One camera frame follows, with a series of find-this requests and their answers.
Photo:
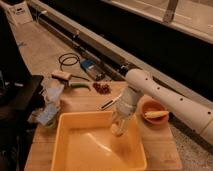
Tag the translucent soft gripper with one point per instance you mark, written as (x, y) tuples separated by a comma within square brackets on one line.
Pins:
[(125, 107)]

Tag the small orange apple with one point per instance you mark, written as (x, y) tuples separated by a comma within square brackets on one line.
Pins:
[(117, 129)]

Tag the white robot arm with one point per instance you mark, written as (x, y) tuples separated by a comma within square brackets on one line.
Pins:
[(196, 116)]

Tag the yellow plastic tray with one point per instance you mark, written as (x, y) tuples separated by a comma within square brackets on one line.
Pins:
[(84, 142)]

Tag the orange bowl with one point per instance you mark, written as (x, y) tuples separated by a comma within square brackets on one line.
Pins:
[(152, 105)]

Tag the yellow banana piece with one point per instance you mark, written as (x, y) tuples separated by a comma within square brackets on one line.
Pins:
[(156, 114)]

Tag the bunch of red grapes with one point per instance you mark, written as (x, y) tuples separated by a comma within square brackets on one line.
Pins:
[(102, 88)]

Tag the blue electronic box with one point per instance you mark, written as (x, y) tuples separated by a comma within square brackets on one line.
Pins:
[(92, 70)]

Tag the green chili pepper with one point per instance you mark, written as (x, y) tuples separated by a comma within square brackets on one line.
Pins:
[(79, 85)]

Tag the blue white cloth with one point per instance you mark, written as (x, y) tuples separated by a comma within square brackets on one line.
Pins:
[(47, 115)]

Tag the black side stand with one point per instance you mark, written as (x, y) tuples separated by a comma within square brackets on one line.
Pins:
[(14, 114)]

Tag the white paper bag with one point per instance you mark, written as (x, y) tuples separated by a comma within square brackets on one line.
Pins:
[(19, 14)]

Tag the white handled spatula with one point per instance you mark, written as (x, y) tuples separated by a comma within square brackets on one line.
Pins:
[(109, 103)]

